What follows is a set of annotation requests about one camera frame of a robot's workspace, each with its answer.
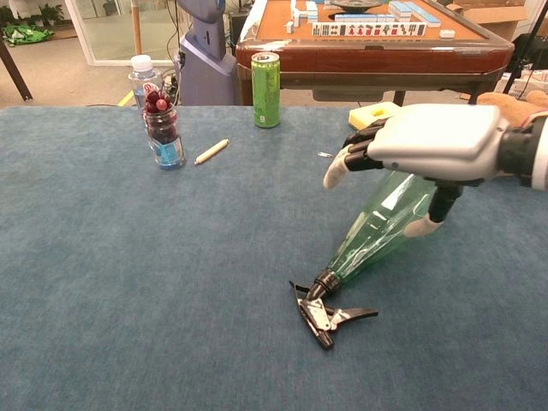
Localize brown plush toy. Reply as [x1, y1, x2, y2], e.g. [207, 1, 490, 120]
[477, 89, 548, 129]

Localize purple grey robot base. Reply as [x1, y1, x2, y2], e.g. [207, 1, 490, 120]
[175, 0, 239, 107]

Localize black tripod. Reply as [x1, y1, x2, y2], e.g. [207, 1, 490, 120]
[468, 0, 548, 104]

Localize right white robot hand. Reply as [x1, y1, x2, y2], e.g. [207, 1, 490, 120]
[323, 104, 513, 239]

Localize green spray bottle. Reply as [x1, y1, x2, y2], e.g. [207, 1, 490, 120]
[289, 169, 440, 351]

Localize green drink can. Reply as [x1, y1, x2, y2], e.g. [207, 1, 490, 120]
[250, 51, 282, 129]

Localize potted green plants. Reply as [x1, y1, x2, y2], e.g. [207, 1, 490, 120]
[0, 3, 65, 29]

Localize row of mahjong tiles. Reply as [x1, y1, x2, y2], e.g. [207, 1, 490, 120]
[311, 21, 428, 38]

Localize dark table leg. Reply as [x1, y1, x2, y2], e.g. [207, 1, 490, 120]
[0, 38, 34, 103]

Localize green bag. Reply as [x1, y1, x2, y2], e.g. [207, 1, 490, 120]
[2, 24, 56, 47]

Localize white plastic crate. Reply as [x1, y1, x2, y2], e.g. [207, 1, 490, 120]
[500, 70, 548, 104]

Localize clear water bottle white cap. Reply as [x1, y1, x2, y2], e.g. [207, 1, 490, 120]
[128, 54, 164, 151]

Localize clear jar of red cherries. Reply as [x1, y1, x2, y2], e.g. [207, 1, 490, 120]
[142, 89, 188, 171]

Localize wooden mahjong table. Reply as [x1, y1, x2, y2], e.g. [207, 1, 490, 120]
[235, 0, 515, 107]

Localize yellow sponge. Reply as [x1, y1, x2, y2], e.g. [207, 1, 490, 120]
[348, 104, 397, 131]

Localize cardboard box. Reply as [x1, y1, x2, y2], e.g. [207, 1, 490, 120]
[444, 0, 540, 42]

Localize wooden pole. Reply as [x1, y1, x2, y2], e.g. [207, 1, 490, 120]
[130, 0, 143, 56]

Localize beige cylindrical stick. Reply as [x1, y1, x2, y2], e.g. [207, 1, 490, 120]
[194, 138, 230, 166]

